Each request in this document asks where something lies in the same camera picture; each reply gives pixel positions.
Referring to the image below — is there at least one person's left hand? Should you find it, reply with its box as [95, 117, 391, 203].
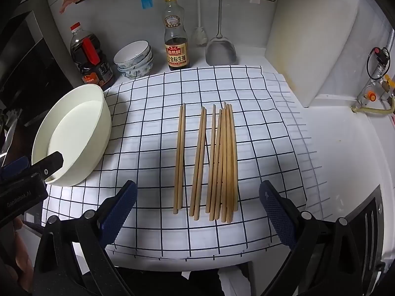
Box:
[0, 216, 35, 286]

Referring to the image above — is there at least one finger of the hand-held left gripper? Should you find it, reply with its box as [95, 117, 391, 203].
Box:
[31, 151, 64, 182]
[0, 157, 30, 182]

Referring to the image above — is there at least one yellow-capped soy sauce bottle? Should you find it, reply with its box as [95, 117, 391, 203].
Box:
[163, 0, 191, 71]

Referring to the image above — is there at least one large white bowl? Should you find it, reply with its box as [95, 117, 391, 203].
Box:
[32, 84, 112, 187]

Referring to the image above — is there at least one gas valve with red knob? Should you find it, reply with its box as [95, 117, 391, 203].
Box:
[355, 47, 395, 105]

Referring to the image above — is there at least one dark soy sauce jug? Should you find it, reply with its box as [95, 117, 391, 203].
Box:
[69, 22, 114, 91]

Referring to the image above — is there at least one white cutting board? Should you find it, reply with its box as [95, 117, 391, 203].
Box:
[265, 0, 360, 108]

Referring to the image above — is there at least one floral porcelain bowl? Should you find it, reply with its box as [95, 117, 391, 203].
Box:
[119, 62, 154, 79]
[113, 40, 152, 68]
[116, 54, 154, 73]

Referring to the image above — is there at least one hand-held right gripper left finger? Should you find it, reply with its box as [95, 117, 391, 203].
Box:
[32, 180, 138, 296]

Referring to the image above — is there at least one yellowish gas hose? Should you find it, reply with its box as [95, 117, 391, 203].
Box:
[351, 97, 395, 115]

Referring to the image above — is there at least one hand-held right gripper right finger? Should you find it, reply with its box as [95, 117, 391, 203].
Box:
[258, 180, 365, 296]

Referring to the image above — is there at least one white dish brush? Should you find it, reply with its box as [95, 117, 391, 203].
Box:
[193, 0, 208, 46]

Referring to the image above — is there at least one metal spatula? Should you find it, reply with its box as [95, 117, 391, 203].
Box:
[205, 0, 237, 66]

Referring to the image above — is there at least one white checked cloth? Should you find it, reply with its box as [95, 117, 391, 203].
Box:
[41, 65, 317, 258]

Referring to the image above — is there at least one set of wooden chopsticks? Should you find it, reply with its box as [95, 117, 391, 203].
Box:
[173, 102, 239, 223]

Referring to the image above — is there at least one black slotted panel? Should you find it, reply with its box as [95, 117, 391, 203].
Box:
[347, 185, 385, 287]

